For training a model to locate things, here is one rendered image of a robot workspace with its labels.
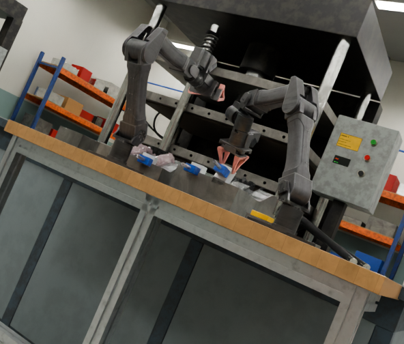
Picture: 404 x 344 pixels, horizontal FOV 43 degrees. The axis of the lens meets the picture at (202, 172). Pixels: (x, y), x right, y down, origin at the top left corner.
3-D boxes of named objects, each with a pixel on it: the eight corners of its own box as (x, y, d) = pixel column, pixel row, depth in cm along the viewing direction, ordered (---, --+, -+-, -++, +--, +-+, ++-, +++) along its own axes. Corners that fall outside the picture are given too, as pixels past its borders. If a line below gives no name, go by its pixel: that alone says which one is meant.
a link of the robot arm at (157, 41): (181, 60, 184) (135, 16, 157) (201, 65, 179) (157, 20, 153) (167, 91, 183) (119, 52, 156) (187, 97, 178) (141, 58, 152)
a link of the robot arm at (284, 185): (280, 178, 137) (293, 181, 132) (303, 190, 141) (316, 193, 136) (271, 199, 137) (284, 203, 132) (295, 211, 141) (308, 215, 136)
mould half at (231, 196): (228, 212, 172) (243, 175, 173) (168, 187, 185) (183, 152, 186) (275, 233, 215) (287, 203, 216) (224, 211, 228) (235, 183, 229)
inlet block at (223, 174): (215, 170, 167) (224, 157, 168) (203, 164, 170) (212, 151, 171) (228, 185, 179) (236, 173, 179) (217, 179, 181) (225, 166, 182)
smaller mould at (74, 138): (76, 149, 226) (82, 134, 226) (54, 139, 233) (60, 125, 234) (104, 160, 243) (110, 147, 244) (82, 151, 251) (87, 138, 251)
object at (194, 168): (184, 173, 173) (190, 158, 173) (172, 168, 176) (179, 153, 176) (201, 181, 184) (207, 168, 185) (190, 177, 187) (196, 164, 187)
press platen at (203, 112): (297, 147, 254) (301, 137, 254) (132, 93, 308) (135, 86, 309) (331, 181, 318) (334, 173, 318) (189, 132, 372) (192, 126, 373)
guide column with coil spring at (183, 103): (125, 240, 279) (218, 24, 287) (117, 237, 282) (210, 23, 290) (130, 241, 284) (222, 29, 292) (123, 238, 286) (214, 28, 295)
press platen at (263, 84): (319, 102, 258) (322, 93, 258) (151, 58, 312) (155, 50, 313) (345, 143, 318) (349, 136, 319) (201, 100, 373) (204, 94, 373)
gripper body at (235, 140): (227, 143, 181) (234, 123, 179) (250, 155, 176) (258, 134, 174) (217, 143, 176) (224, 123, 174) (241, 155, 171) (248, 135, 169)
